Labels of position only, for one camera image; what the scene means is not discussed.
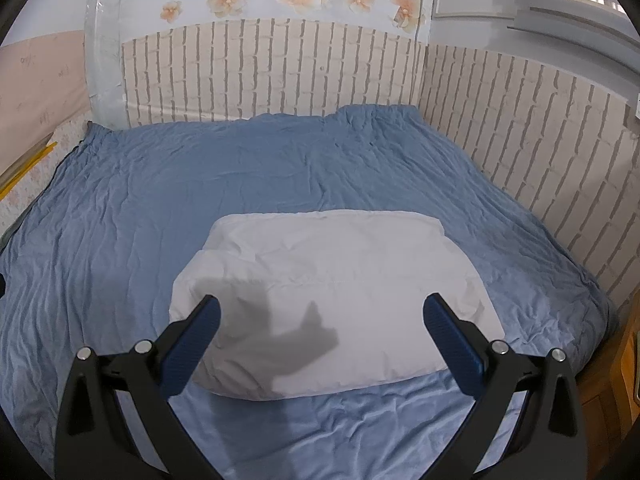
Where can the floral mattress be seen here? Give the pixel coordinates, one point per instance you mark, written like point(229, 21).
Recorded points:
point(45, 175)

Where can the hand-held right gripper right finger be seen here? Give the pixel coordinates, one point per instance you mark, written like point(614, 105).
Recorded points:
point(452, 345)

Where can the blue bed sheet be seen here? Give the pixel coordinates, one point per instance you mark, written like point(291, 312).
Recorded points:
point(250, 170)

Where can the yellow plastic strip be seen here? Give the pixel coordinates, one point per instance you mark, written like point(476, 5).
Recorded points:
point(27, 165)

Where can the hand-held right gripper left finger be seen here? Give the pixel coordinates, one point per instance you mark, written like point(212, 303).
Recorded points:
point(192, 345)

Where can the pink headboard panel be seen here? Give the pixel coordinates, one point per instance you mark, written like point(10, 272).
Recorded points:
point(40, 80)

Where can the wooden bedside cabinet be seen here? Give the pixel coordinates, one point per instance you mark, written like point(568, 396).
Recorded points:
point(615, 375)

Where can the white window frame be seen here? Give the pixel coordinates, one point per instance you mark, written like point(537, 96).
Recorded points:
point(470, 15)

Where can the light grey padded coat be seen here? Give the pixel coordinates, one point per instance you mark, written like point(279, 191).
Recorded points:
point(330, 280)

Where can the clear plastic sheet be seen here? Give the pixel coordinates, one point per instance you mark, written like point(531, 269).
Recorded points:
point(105, 50)

